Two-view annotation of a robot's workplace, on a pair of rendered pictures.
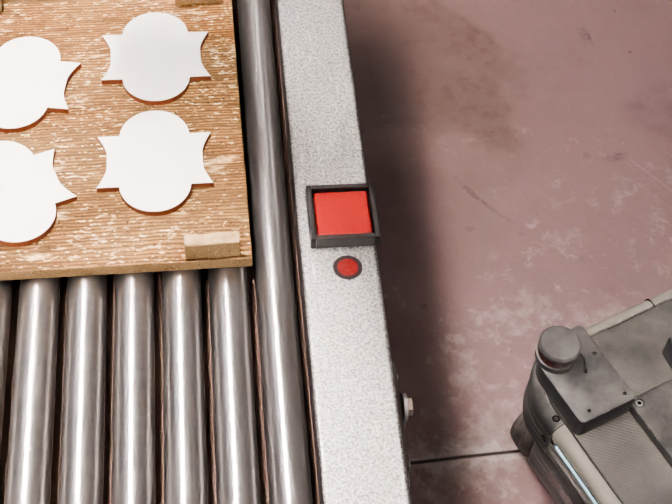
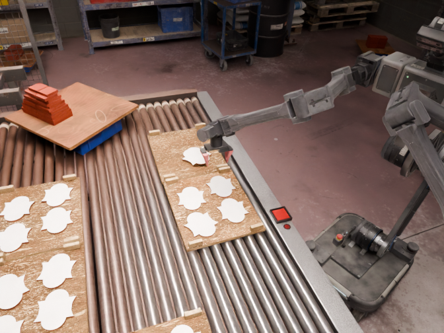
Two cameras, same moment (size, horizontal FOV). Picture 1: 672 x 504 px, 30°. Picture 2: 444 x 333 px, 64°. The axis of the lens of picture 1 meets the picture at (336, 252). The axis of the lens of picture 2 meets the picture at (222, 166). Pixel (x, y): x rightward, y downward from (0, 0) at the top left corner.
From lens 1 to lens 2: 0.53 m
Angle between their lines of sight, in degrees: 16
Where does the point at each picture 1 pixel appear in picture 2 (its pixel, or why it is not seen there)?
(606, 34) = (282, 170)
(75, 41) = (199, 186)
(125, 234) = (233, 228)
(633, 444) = (334, 266)
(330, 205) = (277, 213)
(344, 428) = (304, 263)
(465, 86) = not seen: hidden behind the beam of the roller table
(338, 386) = (298, 254)
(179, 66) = (227, 187)
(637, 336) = (324, 240)
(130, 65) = (216, 189)
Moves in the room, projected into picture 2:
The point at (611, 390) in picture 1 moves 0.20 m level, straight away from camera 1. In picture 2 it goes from (325, 254) to (325, 230)
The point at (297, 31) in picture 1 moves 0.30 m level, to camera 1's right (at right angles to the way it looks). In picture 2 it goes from (248, 175) to (304, 169)
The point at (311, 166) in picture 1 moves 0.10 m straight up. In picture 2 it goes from (267, 205) to (269, 189)
